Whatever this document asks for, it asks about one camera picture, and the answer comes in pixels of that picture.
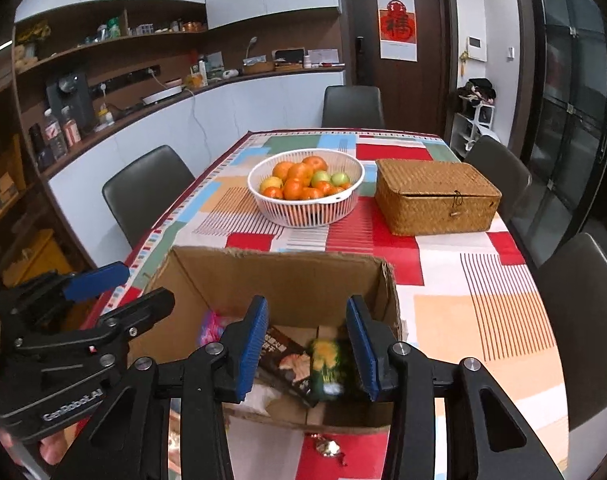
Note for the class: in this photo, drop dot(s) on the yellow storage box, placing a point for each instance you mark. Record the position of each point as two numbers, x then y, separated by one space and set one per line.
38 260

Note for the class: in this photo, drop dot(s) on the dark grey dining chair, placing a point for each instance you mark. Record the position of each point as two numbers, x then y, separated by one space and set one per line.
352 107
498 175
143 185
583 320

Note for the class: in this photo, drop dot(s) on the small wicker tray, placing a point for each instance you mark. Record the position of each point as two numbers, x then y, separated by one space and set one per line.
258 67

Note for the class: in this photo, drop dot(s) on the dark glass sliding door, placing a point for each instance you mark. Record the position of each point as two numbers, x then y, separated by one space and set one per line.
568 110

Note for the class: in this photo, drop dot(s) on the black bag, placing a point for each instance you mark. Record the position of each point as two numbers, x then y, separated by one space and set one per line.
476 91

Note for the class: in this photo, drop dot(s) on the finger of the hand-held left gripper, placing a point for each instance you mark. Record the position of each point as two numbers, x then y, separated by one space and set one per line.
96 280
138 310

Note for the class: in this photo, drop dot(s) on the white counter cabinet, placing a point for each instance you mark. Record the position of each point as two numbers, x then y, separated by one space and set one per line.
148 130

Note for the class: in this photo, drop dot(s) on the lidded wicker box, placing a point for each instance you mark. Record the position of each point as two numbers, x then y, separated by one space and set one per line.
433 195

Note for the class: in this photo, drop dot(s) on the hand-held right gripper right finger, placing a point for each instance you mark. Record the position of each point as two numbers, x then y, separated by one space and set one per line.
362 350

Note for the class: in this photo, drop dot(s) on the pink label bottle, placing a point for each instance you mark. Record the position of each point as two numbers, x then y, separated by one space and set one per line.
71 127

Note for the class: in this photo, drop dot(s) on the brown wall shelf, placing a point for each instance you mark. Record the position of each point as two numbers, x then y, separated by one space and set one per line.
108 55

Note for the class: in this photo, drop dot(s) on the dark wooden shelf unit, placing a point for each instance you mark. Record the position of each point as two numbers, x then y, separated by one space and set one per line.
13 200

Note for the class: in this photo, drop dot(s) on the brown cardboard box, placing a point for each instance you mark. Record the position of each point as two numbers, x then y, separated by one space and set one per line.
283 280

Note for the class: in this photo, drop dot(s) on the dark brown door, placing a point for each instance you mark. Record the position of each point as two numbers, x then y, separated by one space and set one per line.
423 90

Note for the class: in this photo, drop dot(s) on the white shoe rack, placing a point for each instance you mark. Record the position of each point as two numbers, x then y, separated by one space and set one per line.
476 127

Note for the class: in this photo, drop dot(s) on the pink snack bag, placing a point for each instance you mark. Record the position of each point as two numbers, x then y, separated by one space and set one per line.
213 329

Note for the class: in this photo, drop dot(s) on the person's left hand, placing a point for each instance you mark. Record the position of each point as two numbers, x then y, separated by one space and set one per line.
53 450

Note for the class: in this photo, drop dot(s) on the silver wrapped candy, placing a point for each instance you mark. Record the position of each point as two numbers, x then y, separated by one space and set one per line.
328 447

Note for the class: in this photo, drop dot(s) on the green apple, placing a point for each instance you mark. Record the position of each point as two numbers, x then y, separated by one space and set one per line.
340 179
321 178

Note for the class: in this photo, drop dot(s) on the colourful patchwork tablecloth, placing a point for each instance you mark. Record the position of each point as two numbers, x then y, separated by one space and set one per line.
458 320

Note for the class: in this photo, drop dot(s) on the white intercom panel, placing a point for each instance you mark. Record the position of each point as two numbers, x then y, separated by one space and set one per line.
474 48

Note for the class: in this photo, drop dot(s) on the red white wall calendar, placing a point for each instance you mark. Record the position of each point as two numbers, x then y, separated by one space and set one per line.
397 27

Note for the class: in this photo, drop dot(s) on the yellow green snack packet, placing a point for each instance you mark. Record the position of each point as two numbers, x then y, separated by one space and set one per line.
328 367

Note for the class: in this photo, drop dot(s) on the dark chocolate packet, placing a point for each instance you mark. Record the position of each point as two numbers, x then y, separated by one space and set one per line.
286 360

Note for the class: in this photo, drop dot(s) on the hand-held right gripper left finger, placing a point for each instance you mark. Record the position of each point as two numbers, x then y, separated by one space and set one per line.
253 350

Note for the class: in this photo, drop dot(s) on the pile of oranges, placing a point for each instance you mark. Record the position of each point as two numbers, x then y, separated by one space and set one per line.
296 187

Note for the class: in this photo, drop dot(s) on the black coffee machine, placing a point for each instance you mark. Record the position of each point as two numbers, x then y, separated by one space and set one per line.
73 100

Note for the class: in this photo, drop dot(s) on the white desk lamp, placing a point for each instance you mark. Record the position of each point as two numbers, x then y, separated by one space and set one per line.
251 50

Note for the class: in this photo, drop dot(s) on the white plastic fruit basket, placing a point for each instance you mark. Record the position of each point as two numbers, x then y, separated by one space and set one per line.
308 214

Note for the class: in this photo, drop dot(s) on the clear water bottle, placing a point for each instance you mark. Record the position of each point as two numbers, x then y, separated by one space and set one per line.
55 135

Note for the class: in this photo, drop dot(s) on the yellow fruit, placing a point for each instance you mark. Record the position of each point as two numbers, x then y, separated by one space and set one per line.
269 183

